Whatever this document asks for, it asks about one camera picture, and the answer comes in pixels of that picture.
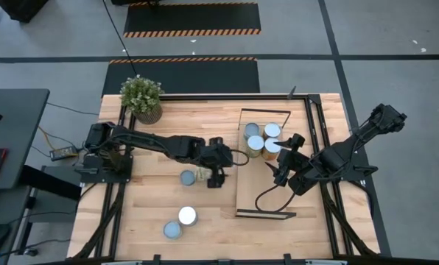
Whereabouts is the thin black cable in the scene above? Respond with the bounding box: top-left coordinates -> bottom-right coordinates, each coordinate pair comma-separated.
45,102 -> 99,116

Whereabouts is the green plant in ribbed pot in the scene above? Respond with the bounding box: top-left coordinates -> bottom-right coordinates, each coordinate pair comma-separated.
119,74 -> 166,126

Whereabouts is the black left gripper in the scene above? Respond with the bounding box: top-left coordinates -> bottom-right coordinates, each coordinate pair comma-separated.
198,136 -> 236,189

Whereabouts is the silver-lidded tin can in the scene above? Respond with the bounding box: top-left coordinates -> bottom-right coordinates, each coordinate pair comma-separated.
163,220 -> 183,241
246,135 -> 266,159
178,205 -> 199,227
243,121 -> 261,141
195,167 -> 211,182

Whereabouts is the wooden tray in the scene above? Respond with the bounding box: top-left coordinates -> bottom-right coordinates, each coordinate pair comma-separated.
235,107 -> 298,221

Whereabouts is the black floor cable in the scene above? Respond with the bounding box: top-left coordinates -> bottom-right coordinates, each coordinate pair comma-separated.
102,0 -> 138,77

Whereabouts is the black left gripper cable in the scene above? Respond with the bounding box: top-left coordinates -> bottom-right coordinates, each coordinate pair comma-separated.
232,148 -> 250,167

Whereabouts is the black equipment case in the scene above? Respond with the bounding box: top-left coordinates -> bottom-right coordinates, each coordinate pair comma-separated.
0,0 -> 50,24

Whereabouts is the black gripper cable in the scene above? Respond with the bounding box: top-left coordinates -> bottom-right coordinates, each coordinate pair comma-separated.
232,148 -> 250,167
255,183 -> 298,213

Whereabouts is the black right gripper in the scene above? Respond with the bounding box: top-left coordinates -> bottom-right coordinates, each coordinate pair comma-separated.
264,132 -> 309,187

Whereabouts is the black desk support beam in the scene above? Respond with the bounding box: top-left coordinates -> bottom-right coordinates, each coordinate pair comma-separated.
18,164 -> 82,202

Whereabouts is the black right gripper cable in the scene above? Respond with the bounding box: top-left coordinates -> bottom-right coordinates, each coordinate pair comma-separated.
255,183 -> 298,213

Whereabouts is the orange-label tin can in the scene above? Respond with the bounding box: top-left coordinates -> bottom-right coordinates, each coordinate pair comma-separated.
261,137 -> 282,162
262,121 -> 282,140

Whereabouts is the black hazard-striped floor mat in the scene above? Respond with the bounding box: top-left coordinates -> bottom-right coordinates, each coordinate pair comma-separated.
122,1 -> 261,39
101,56 -> 261,95

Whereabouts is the yellow cable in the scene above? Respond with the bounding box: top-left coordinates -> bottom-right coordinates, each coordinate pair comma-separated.
38,126 -> 57,150

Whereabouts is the dark grey side desk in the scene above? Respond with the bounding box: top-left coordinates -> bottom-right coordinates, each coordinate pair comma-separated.
0,185 -> 32,265

